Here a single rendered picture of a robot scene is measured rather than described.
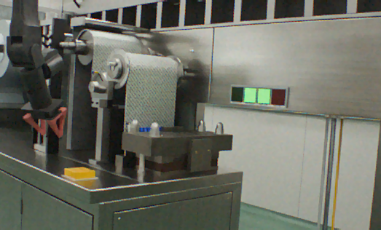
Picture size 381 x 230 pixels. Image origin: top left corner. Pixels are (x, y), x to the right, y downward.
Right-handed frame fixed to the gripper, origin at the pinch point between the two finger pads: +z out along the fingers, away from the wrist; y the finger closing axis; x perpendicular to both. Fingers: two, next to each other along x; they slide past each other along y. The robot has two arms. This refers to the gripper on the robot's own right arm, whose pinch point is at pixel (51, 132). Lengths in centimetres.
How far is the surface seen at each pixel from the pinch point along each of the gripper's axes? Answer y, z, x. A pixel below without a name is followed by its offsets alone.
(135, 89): -1.6, 9.5, -43.6
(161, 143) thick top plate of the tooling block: -18.4, 19.1, -26.0
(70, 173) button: 1.3, 16.9, -2.9
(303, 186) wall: -32, 215, -241
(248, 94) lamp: -39, 16, -57
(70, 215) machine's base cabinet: 0.9, 28.2, 3.2
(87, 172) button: -3.3, 17.5, -5.5
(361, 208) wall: -85, 210, -217
